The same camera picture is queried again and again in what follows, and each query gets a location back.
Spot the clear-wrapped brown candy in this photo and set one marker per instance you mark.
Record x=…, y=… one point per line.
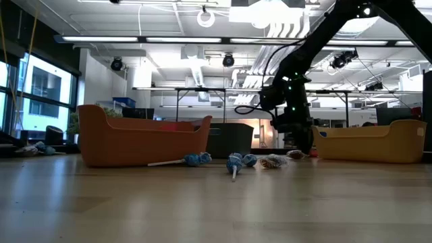
x=26, y=150
x=296, y=155
x=272, y=162

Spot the black ceiling camera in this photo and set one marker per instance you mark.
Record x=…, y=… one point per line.
x=339, y=61
x=228, y=60
x=374, y=86
x=116, y=65

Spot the orange plastic bin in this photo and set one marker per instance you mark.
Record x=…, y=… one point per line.
x=135, y=148

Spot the teal plastic bin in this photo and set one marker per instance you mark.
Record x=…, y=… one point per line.
x=233, y=141

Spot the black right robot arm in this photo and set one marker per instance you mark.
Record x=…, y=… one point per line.
x=320, y=44

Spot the black monitor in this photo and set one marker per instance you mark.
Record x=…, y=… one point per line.
x=138, y=113
x=393, y=116

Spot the black chair back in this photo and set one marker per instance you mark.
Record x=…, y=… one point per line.
x=54, y=135

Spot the blue storage crate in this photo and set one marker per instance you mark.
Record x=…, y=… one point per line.
x=125, y=102

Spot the yellow plastic bin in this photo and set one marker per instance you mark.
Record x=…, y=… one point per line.
x=371, y=148

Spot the background table black legs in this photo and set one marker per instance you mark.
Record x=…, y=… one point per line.
x=337, y=92
x=200, y=89

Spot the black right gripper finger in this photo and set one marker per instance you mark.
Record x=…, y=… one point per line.
x=303, y=141

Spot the blue lollipop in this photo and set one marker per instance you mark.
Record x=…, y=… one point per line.
x=236, y=155
x=192, y=160
x=47, y=150
x=234, y=164
x=250, y=160

